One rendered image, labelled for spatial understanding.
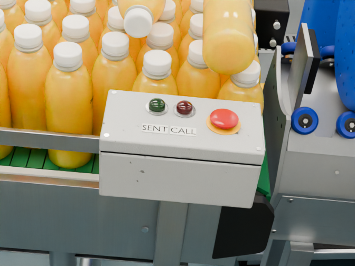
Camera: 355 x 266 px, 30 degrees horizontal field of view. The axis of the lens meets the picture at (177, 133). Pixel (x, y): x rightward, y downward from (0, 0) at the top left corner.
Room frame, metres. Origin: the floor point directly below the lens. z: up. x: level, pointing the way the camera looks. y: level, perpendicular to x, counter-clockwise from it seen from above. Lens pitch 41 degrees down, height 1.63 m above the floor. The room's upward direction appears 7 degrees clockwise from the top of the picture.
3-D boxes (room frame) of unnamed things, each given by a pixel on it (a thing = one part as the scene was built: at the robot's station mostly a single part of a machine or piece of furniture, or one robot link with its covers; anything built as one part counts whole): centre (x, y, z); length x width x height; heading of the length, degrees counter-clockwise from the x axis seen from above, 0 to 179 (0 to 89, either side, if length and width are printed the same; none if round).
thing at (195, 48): (0.80, -0.02, 1.09); 0.04 x 0.04 x 0.02
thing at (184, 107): (0.65, -0.01, 1.11); 0.02 x 0.02 x 0.01
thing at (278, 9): (1.13, -0.15, 0.95); 0.10 x 0.07 x 0.10; 2
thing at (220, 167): (0.64, -0.01, 1.05); 0.20 x 0.10 x 0.10; 92
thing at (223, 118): (0.64, -0.06, 1.11); 0.04 x 0.04 x 0.01
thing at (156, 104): (0.65, 0.03, 1.11); 0.02 x 0.02 x 0.01
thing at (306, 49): (0.93, -0.20, 0.99); 0.10 x 0.02 x 0.12; 2
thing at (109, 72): (0.79, 0.10, 0.99); 0.07 x 0.07 x 0.19
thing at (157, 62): (0.76, 0.04, 1.09); 0.04 x 0.04 x 0.02
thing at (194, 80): (0.80, -0.02, 0.99); 0.07 x 0.07 x 0.19
